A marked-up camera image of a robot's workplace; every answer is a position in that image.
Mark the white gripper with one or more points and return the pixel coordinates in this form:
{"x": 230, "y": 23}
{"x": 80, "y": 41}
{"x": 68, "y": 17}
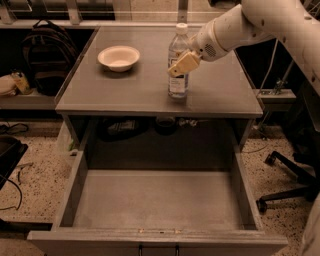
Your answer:
{"x": 206, "y": 46}

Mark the clear plastic tea bottle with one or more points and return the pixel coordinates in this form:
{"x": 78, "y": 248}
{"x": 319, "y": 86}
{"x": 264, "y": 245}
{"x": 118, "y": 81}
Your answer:
{"x": 178, "y": 81}

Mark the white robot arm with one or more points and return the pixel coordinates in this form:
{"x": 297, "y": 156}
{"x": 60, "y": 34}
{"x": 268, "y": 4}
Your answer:
{"x": 252, "y": 22}

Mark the grey cabinet with top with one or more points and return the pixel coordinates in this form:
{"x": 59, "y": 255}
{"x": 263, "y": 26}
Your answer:
{"x": 220, "y": 98}

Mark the open grey top drawer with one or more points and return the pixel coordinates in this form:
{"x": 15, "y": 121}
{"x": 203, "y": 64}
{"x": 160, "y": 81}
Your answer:
{"x": 113, "y": 212}

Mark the white bowl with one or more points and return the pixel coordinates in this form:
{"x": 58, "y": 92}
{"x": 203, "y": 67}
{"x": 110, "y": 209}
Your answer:
{"x": 119, "y": 58}

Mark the metal clamp stand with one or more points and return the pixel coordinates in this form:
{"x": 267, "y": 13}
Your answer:
{"x": 279, "y": 85}

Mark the dark backpack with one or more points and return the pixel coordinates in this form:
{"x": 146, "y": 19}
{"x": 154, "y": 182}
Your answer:
{"x": 50, "y": 54}

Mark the white cap on shelf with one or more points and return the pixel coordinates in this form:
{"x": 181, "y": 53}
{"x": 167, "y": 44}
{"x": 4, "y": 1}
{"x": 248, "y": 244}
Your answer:
{"x": 7, "y": 86}

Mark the black object at left edge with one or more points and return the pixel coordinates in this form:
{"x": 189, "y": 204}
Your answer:
{"x": 11, "y": 152}

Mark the black drawer handle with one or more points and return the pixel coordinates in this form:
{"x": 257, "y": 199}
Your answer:
{"x": 158, "y": 251}

